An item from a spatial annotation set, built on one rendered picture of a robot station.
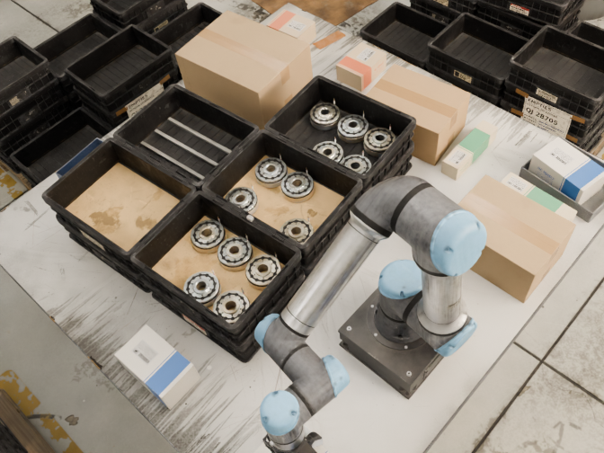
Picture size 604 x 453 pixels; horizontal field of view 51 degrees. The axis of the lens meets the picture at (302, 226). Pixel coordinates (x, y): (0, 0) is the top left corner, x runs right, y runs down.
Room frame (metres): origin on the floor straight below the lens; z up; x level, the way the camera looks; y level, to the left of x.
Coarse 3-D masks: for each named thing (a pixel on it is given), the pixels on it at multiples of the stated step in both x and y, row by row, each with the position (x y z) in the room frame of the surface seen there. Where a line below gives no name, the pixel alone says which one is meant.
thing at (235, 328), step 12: (204, 192) 1.22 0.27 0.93; (216, 204) 1.18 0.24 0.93; (240, 216) 1.12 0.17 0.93; (264, 228) 1.06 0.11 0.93; (276, 240) 1.01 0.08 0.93; (300, 252) 0.96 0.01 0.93; (144, 264) 1.00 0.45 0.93; (288, 264) 0.93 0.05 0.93; (156, 276) 0.95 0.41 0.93; (276, 276) 0.90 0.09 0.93; (168, 288) 0.92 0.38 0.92; (276, 288) 0.88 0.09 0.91; (192, 300) 0.86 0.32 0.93; (264, 300) 0.84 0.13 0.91; (204, 312) 0.82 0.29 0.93; (252, 312) 0.80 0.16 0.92; (228, 324) 0.77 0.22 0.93; (240, 324) 0.77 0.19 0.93
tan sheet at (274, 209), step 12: (264, 156) 1.42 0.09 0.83; (252, 168) 1.38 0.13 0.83; (288, 168) 1.36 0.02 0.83; (240, 180) 1.34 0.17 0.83; (252, 180) 1.33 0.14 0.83; (264, 192) 1.27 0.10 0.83; (276, 192) 1.27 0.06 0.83; (324, 192) 1.24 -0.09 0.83; (264, 204) 1.23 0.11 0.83; (276, 204) 1.22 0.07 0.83; (288, 204) 1.21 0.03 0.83; (300, 204) 1.20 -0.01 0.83; (312, 204) 1.20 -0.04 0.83; (324, 204) 1.19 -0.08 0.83; (336, 204) 1.18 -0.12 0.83; (264, 216) 1.18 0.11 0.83; (276, 216) 1.17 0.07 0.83; (288, 216) 1.17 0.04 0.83; (300, 216) 1.16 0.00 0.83; (312, 216) 1.15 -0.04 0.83; (324, 216) 1.15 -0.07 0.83; (276, 228) 1.13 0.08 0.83
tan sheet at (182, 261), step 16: (176, 256) 1.08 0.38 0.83; (192, 256) 1.07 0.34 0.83; (208, 256) 1.06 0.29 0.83; (160, 272) 1.03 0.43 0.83; (176, 272) 1.02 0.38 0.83; (192, 272) 1.01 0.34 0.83; (224, 272) 1.00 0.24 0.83; (240, 272) 0.99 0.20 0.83; (224, 288) 0.95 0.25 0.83; (240, 288) 0.94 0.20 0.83
